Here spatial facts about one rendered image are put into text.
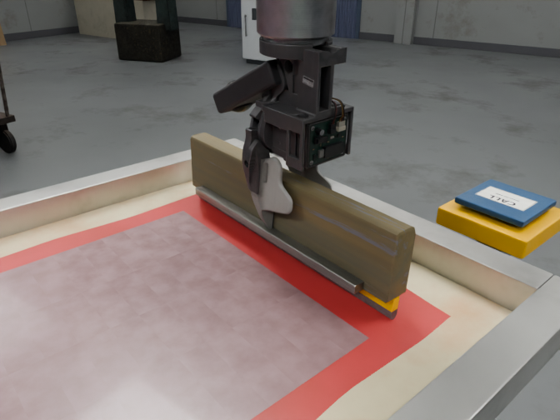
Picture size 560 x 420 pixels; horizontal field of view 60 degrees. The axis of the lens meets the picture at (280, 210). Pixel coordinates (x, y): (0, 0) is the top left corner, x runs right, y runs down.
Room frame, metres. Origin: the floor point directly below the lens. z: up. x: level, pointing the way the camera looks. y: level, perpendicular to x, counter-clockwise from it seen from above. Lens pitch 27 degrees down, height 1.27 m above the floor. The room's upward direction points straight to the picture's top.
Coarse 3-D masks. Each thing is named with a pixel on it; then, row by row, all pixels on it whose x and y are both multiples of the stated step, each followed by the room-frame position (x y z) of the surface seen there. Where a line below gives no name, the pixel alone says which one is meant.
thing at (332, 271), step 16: (208, 192) 0.59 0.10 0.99; (224, 208) 0.55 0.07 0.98; (240, 208) 0.54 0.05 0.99; (256, 224) 0.50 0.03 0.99; (272, 240) 0.48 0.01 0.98; (288, 240) 0.47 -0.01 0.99; (304, 256) 0.43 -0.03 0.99; (320, 256) 0.43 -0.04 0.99; (336, 272) 0.40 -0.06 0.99; (352, 288) 0.38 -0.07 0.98
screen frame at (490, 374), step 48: (240, 144) 0.78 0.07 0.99; (48, 192) 0.59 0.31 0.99; (96, 192) 0.61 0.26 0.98; (144, 192) 0.66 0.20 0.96; (432, 240) 0.46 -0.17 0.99; (480, 288) 0.41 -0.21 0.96; (528, 288) 0.38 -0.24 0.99; (528, 336) 0.31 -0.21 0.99; (432, 384) 0.26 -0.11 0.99; (480, 384) 0.26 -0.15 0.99
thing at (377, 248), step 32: (192, 160) 0.63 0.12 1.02; (224, 160) 0.57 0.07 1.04; (224, 192) 0.57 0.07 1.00; (288, 192) 0.48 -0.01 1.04; (320, 192) 0.45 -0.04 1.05; (288, 224) 0.48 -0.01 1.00; (320, 224) 0.44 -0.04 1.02; (352, 224) 0.41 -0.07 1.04; (384, 224) 0.39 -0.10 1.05; (352, 256) 0.40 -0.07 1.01; (384, 256) 0.37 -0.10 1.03; (384, 288) 0.37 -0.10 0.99
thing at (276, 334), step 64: (128, 320) 0.37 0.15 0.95; (192, 320) 0.37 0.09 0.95; (256, 320) 0.37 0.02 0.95; (320, 320) 0.37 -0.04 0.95; (384, 320) 0.37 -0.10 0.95; (0, 384) 0.29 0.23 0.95; (64, 384) 0.29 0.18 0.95; (128, 384) 0.29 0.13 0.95; (192, 384) 0.29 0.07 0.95; (256, 384) 0.29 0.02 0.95; (320, 384) 0.29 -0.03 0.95
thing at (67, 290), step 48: (96, 240) 0.53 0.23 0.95; (144, 240) 0.52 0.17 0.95; (192, 240) 0.52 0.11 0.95; (240, 240) 0.53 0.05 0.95; (0, 288) 0.42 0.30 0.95; (48, 288) 0.42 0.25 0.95; (96, 288) 0.42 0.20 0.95; (144, 288) 0.42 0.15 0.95; (192, 288) 0.42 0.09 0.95; (0, 336) 0.35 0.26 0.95; (48, 336) 0.35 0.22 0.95
